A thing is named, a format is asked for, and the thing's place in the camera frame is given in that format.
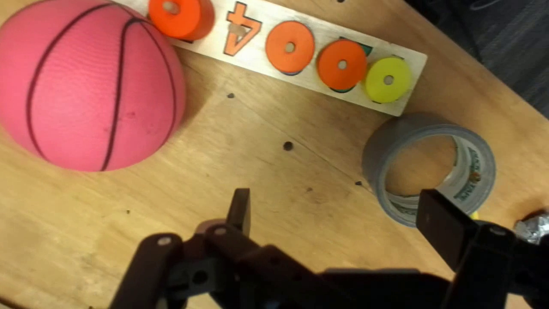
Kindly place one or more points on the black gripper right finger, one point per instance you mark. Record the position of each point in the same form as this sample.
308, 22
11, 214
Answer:
492, 269

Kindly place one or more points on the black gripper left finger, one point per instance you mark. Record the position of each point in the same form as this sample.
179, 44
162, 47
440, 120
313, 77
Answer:
173, 276

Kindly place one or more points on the pink rubber basketball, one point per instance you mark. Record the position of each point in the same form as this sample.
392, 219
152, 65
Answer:
80, 87

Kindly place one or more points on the crumpled foil ball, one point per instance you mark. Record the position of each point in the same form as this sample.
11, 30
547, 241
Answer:
534, 226

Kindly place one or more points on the wooden number peg board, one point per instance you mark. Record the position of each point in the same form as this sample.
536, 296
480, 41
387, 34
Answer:
251, 61

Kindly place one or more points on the grey duct tape roll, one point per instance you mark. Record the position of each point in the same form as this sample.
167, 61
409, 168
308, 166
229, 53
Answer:
380, 156

